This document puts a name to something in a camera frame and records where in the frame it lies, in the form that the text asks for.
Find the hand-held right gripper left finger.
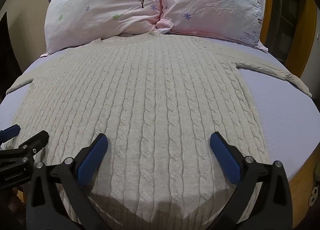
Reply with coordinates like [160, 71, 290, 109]
[27, 133, 112, 230]

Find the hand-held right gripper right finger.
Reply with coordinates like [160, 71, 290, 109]
[209, 132, 293, 230]

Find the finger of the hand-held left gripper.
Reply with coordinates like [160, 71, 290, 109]
[0, 130, 49, 164]
[0, 124, 21, 144]

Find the cream cable-knit sweater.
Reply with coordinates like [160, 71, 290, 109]
[5, 31, 313, 230]

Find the bed with lavender sheet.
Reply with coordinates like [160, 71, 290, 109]
[0, 27, 320, 182]

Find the pink floral pillow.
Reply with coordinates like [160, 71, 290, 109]
[45, 0, 164, 54]
[155, 0, 269, 52]

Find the wooden bed frame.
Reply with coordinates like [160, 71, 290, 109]
[265, 0, 320, 230]

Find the white wall socket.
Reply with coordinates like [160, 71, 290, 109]
[308, 186, 319, 207]

